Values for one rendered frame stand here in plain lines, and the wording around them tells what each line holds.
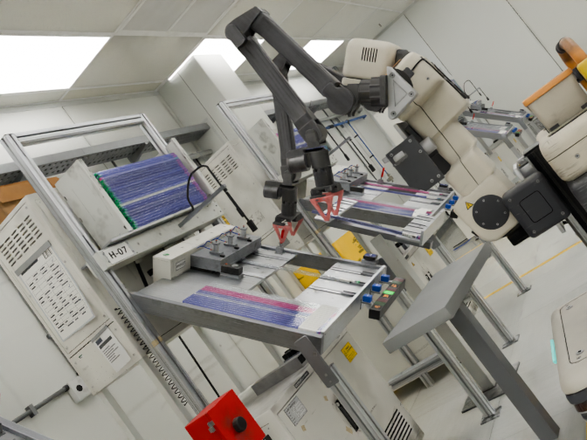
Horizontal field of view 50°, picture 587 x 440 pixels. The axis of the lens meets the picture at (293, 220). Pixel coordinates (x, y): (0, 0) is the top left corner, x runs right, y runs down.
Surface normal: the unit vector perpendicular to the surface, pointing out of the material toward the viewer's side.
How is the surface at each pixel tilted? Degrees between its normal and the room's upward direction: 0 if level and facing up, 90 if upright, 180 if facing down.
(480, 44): 90
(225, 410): 90
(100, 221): 90
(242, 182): 90
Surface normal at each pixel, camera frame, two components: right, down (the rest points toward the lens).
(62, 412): 0.69, -0.54
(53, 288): -0.40, 0.23
